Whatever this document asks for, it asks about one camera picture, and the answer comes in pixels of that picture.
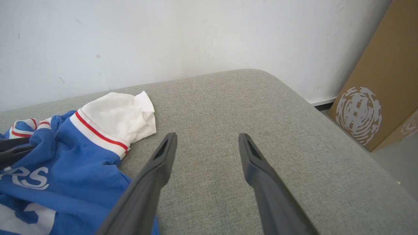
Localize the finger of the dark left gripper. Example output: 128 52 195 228
0 144 35 168
0 137 31 152

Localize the white wall baseboard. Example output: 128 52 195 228
309 96 337 107

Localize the blue and white jersey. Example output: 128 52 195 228
0 91 160 235

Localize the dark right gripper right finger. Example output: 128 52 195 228
238 133 319 235

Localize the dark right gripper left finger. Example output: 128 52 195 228
96 132 178 235

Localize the brown printed cardboard box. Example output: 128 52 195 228
328 0 418 152

